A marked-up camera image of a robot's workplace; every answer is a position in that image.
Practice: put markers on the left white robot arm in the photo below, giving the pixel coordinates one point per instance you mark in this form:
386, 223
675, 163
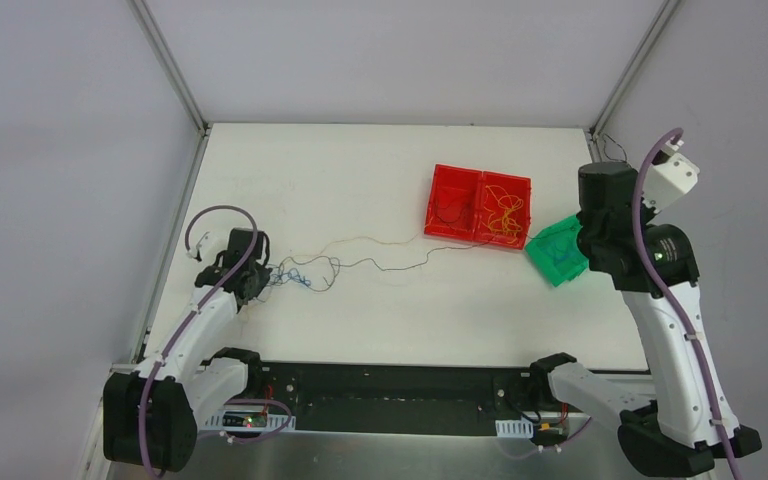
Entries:
153, 413

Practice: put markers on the red bin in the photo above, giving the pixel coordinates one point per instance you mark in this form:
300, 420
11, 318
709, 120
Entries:
452, 204
503, 211

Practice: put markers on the green plastic bin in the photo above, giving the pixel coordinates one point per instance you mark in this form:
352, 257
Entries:
555, 253

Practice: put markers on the left red bin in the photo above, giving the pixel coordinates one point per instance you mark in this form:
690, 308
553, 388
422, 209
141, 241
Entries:
452, 204

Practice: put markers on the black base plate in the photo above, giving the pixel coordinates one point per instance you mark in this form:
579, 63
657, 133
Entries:
391, 399

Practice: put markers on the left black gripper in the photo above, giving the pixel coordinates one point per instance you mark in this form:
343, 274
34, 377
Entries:
255, 277

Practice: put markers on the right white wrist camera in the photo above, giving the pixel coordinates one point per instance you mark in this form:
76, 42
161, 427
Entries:
670, 177

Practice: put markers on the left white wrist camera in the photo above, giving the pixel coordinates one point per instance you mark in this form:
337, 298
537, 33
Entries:
205, 248

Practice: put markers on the right red bin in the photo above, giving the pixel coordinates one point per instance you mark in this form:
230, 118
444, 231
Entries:
503, 211

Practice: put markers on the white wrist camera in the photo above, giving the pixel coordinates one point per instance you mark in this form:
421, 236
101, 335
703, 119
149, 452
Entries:
670, 177
205, 248

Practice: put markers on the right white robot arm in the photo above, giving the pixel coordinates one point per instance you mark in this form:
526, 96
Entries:
688, 425

